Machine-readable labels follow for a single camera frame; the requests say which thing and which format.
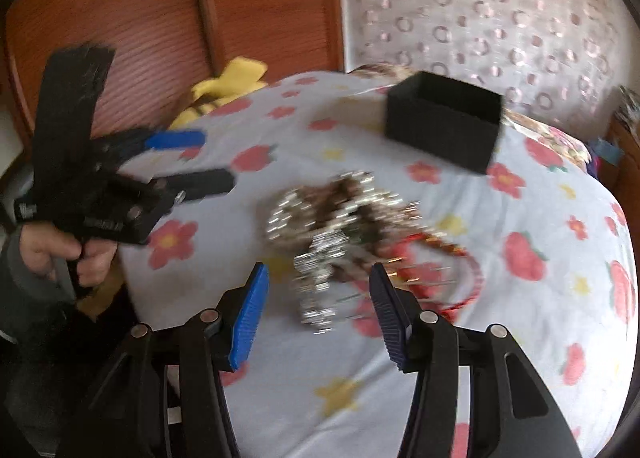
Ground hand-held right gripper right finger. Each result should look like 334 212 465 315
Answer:
368 263 583 458

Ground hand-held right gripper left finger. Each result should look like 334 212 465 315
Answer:
60 262 271 458

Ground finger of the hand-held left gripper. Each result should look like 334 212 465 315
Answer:
152 169 236 203
107 129 207 159

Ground pile of beaded necklaces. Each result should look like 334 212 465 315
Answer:
257 170 421 335

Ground red beaded bracelet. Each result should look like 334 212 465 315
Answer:
390 233 487 324

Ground black jewelry box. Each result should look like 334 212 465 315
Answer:
384 71 505 175

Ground person's left forearm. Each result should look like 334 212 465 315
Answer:
0 228 68 344

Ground person's left hand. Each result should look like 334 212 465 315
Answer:
20 223 118 289

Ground yellow plush toy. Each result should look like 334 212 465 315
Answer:
167 57 268 131

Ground white strawberry flower print sheet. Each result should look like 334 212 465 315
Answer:
120 70 637 458

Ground brown wooden wardrobe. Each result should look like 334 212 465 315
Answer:
5 0 346 149

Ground gift bag with blue paper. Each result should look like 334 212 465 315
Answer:
590 138 626 165

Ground brown wooden cabinet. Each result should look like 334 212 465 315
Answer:
602 118 640 199

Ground stack of folded cloth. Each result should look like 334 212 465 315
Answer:
617 85 640 126

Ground sheer circle-patterned wall curtain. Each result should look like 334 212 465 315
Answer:
335 0 626 125

